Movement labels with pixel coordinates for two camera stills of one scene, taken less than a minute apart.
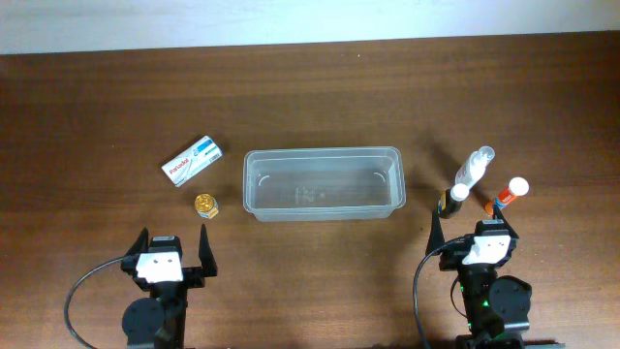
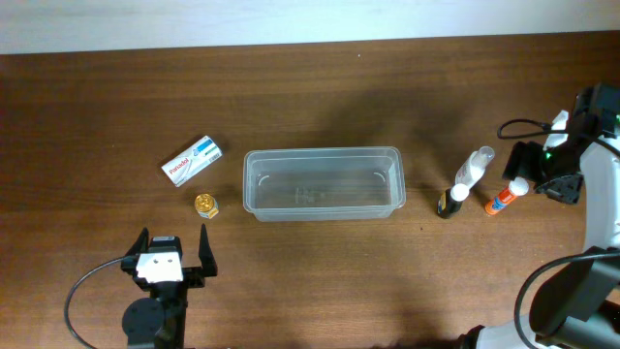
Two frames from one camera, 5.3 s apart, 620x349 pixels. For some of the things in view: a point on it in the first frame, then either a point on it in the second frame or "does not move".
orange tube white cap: [517, 186] does not move
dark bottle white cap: [450, 201] does not move
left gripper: [196, 275] does not move
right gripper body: [453, 257] -> [554, 173]
